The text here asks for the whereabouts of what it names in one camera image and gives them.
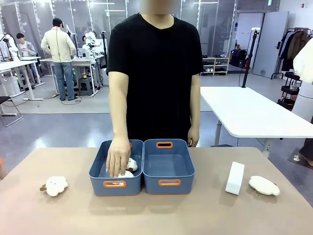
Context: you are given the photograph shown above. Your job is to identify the person's left hand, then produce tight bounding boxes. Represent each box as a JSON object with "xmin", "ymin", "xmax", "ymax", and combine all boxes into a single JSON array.
[{"xmin": 187, "ymin": 126, "xmax": 200, "ymax": 148}]

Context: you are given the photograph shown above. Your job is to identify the person's right hand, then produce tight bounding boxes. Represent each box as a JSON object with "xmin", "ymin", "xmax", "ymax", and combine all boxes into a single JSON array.
[{"xmin": 106, "ymin": 136, "xmax": 132, "ymax": 178}]

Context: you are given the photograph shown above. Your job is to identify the white plush toy brown patches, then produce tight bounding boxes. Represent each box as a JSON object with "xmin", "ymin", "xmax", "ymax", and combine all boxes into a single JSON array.
[{"xmin": 116, "ymin": 157, "xmax": 138, "ymax": 179}]

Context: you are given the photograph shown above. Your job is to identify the person's left forearm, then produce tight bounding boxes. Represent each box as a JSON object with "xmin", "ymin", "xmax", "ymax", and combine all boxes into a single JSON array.
[{"xmin": 189, "ymin": 73, "xmax": 201, "ymax": 132}]

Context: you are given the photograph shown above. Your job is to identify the person's right forearm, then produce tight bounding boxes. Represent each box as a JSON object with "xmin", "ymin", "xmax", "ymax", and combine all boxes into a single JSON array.
[{"xmin": 108, "ymin": 70, "xmax": 130, "ymax": 141}]

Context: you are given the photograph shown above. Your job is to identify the white rectangular digital clock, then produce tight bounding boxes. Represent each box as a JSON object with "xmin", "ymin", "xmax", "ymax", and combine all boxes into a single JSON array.
[{"xmin": 225, "ymin": 161, "xmax": 245, "ymax": 196}]

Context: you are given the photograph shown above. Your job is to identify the white table with metal legs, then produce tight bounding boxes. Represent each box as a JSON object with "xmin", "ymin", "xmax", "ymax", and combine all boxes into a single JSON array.
[{"xmin": 200, "ymin": 86, "xmax": 313, "ymax": 157}]

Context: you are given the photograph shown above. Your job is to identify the person in black t-shirt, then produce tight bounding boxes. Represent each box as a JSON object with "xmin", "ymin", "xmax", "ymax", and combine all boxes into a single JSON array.
[{"xmin": 106, "ymin": 0, "xmax": 203, "ymax": 148}]

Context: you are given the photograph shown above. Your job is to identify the wooden shoe rack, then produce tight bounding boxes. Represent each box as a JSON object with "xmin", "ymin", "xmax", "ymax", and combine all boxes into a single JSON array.
[{"xmin": 200, "ymin": 57, "xmax": 230, "ymax": 76}]

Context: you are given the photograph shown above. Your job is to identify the grey step stool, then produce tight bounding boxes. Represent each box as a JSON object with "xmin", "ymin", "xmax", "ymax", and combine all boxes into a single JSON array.
[{"xmin": 78, "ymin": 78, "xmax": 94, "ymax": 96}]

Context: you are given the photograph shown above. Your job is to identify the white background workbench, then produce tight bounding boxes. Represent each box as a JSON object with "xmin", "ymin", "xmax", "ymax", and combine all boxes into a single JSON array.
[{"xmin": 39, "ymin": 52, "xmax": 108, "ymax": 97}]

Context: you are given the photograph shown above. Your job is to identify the black rolling cart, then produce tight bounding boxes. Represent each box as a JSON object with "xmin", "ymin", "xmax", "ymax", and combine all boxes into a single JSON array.
[{"xmin": 277, "ymin": 71, "xmax": 301, "ymax": 111}]

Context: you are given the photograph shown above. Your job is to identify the man in cream jacket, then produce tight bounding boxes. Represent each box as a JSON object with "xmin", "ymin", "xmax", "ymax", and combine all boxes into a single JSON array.
[{"xmin": 40, "ymin": 18, "xmax": 78, "ymax": 101}]

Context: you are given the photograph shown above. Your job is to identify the black folding chair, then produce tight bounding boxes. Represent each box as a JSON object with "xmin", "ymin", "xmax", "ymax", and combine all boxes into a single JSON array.
[{"xmin": 0, "ymin": 95, "xmax": 24, "ymax": 128}]

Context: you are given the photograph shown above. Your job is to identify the white background desk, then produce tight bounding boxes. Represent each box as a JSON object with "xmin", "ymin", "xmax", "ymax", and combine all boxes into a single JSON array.
[{"xmin": 0, "ymin": 60, "xmax": 46, "ymax": 101}]

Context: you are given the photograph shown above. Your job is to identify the clothes rack with dark coats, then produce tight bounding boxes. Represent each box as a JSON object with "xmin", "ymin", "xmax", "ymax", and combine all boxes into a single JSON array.
[{"xmin": 270, "ymin": 27, "xmax": 313, "ymax": 80}]

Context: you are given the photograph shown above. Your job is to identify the seated person in grey jacket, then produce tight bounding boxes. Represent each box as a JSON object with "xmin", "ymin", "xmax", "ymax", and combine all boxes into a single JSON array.
[{"xmin": 16, "ymin": 33, "xmax": 41, "ymax": 84}]

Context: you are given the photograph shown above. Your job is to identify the blue basket with orange handles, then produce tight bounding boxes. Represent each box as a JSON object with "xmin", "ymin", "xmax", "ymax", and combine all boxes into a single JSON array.
[
  {"xmin": 89, "ymin": 140, "xmax": 144, "ymax": 196},
  {"xmin": 142, "ymin": 139, "xmax": 196, "ymax": 195}
]

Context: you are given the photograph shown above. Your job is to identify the white plush keychain brown charm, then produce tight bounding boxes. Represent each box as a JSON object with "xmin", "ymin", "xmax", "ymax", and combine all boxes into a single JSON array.
[{"xmin": 39, "ymin": 176, "xmax": 70, "ymax": 197}]

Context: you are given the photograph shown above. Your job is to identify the white plush keychain gold clasp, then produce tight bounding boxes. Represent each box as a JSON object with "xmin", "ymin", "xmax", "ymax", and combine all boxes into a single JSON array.
[{"xmin": 248, "ymin": 175, "xmax": 281, "ymax": 197}]

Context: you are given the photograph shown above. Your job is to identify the black tripod pole with camera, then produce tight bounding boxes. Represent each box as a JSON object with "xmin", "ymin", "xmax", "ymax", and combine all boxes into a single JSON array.
[{"xmin": 241, "ymin": 27, "xmax": 260, "ymax": 88}]

